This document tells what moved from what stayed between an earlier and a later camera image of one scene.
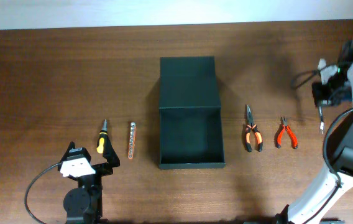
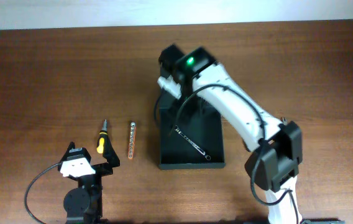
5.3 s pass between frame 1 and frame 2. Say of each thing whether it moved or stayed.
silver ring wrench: moved
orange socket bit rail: stayed
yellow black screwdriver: stayed
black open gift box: stayed
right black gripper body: moved
